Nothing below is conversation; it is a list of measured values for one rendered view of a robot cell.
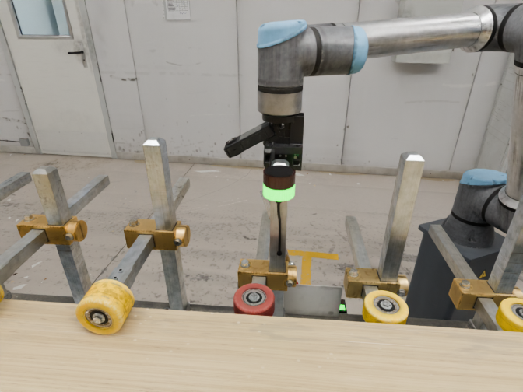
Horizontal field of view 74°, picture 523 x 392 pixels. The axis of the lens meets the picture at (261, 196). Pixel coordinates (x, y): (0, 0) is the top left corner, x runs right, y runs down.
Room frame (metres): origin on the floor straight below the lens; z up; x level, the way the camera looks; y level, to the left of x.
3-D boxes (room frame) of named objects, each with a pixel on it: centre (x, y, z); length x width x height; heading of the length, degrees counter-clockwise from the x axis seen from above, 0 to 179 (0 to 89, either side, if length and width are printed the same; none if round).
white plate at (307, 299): (0.66, -0.07, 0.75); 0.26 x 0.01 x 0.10; 85
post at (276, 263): (0.63, -0.04, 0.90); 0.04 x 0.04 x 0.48; 85
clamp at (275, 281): (0.63, -0.01, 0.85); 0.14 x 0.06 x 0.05; 85
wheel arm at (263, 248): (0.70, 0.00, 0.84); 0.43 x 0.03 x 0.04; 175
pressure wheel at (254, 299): (0.50, 0.01, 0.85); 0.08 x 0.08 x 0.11
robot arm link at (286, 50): (0.71, -0.04, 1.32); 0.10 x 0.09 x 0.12; 109
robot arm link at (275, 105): (0.71, -0.04, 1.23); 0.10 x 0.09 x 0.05; 175
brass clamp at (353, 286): (0.62, -0.26, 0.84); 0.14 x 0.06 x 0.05; 85
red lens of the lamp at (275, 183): (0.59, -0.03, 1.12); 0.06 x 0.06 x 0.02
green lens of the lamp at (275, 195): (0.59, -0.03, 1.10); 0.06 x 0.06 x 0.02
